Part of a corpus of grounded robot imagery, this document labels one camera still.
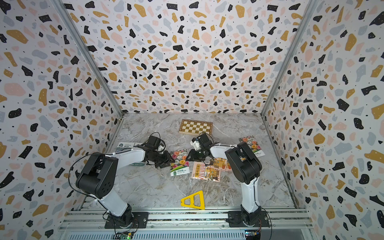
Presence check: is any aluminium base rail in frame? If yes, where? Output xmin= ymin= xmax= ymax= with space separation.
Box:
xmin=55 ymin=207 xmax=317 ymax=240

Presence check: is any yellow triangular plastic tool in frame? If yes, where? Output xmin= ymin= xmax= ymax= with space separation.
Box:
xmin=181 ymin=191 xmax=206 ymax=210

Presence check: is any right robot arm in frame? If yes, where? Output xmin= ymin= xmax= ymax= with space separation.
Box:
xmin=188 ymin=133 xmax=262 ymax=227

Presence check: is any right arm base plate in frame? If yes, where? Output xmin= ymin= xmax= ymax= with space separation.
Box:
xmin=226 ymin=211 xmax=270 ymax=228

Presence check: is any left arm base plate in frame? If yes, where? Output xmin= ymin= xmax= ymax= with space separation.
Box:
xmin=105 ymin=212 xmax=149 ymax=230

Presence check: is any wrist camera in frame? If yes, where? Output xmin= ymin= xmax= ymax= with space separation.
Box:
xmin=190 ymin=138 xmax=202 ymax=151
xmin=157 ymin=144 xmax=166 ymax=153

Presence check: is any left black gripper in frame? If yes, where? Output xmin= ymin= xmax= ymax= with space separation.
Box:
xmin=152 ymin=150 xmax=176 ymax=168

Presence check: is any lavender seed packet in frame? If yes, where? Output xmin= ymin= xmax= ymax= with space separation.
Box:
xmin=116 ymin=142 xmax=135 ymax=152
xmin=131 ymin=163 xmax=147 ymax=167

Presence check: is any colourful flower seed packet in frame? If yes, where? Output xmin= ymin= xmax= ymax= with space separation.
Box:
xmin=239 ymin=136 xmax=265 ymax=157
xmin=170 ymin=149 xmax=190 ymax=177

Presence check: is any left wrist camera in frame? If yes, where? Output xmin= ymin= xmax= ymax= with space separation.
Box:
xmin=157 ymin=144 xmax=166 ymax=153

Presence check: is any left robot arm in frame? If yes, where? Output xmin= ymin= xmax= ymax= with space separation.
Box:
xmin=73 ymin=135 xmax=172 ymax=229

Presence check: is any wooden chessboard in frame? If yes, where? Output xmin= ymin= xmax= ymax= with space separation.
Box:
xmin=179 ymin=119 xmax=213 ymax=136

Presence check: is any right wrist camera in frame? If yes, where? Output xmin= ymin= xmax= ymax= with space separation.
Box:
xmin=190 ymin=138 xmax=202 ymax=151

